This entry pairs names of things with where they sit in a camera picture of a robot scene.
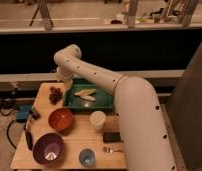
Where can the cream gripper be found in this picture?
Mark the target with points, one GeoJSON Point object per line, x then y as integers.
{"type": "Point", "coordinates": [68, 84]}

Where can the dark red grape bunch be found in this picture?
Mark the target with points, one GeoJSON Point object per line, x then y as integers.
{"type": "Point", "coordinates": [55, 95]}

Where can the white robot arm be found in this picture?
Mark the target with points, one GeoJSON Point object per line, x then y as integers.
{"type": "Point", "coordinates": [141, 123]}

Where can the red bowl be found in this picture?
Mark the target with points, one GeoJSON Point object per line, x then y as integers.
{"type": "Point", "coordinates": [61, 119]}

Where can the purple bowl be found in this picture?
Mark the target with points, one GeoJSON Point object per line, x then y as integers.
{"type": "Point", "coordinates": [48, 149]}

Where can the green plastic tray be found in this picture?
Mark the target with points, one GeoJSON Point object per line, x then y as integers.
{"type": "Point", "coordinates": [103, 100]}

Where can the white paper cup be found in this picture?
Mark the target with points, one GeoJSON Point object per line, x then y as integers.
{"type": "Point", "coordinates": [97, 120]}

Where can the blue power box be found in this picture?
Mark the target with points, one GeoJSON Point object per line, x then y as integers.
{"type": "Point", "coordinates": [23, 113]}

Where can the wooden table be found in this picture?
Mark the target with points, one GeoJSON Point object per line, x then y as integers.
{"type": "Point", "coordinates": [81, 136]}

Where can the black rectangular block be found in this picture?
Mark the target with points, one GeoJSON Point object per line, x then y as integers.
{"type": "Point", "coordinates": [110, 137]}

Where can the small blue cup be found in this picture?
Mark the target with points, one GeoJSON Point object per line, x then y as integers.
{"type": "Point", "coordinates": [87, 157]}

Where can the silver fork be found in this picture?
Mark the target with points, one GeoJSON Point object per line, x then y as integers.
{"type": "Point", "coordinates": [111, 150]}

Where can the black handled tool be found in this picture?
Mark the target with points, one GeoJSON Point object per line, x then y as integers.
{"type": "Point", "coordinates": [28, 136]}

